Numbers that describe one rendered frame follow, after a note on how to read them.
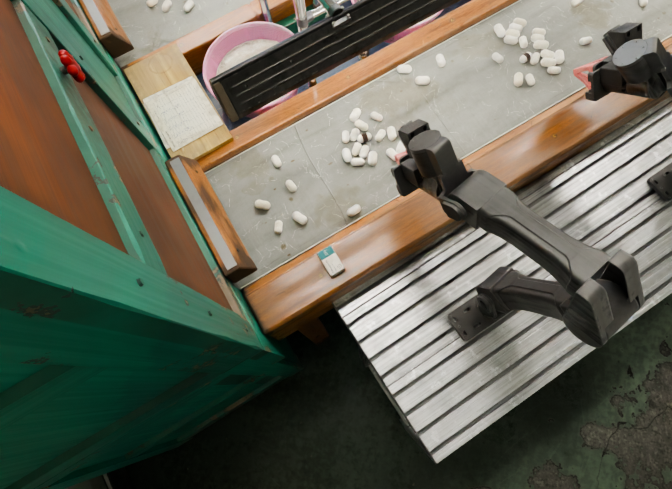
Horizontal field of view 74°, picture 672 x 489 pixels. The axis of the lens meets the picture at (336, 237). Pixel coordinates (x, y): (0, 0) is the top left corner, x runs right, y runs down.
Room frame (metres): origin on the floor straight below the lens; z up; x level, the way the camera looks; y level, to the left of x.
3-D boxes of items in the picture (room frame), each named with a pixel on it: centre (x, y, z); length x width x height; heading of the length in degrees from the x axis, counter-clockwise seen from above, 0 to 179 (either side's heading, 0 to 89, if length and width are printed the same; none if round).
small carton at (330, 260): (0.25, 0.02, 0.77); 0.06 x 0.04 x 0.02; 21
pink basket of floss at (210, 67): (0.80, 0.13, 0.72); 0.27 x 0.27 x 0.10
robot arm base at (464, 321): (0.11, -0.32, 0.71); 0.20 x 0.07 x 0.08; 113
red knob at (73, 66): (0.44, 0.30, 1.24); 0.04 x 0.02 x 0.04; 21
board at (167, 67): (0.72, 0.33, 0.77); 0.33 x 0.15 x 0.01; 21
